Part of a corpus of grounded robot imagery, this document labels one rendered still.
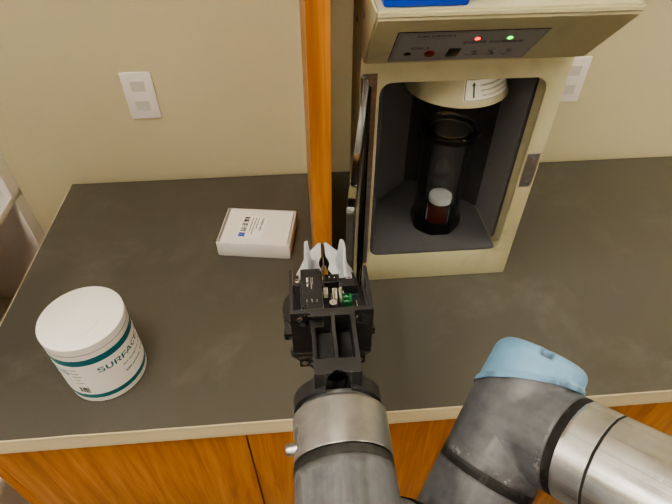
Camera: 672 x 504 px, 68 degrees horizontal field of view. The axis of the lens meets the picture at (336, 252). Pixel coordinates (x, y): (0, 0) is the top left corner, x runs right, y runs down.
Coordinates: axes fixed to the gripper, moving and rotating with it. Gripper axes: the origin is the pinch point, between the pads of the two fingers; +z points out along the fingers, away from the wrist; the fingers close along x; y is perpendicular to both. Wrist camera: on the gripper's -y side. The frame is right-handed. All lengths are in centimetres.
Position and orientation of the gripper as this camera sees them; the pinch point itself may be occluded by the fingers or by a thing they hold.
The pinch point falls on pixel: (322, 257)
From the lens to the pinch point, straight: 56.1
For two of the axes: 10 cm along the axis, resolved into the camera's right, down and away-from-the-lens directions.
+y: 0.0, -7.2, -6.9
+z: -0.8, -6.9, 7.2
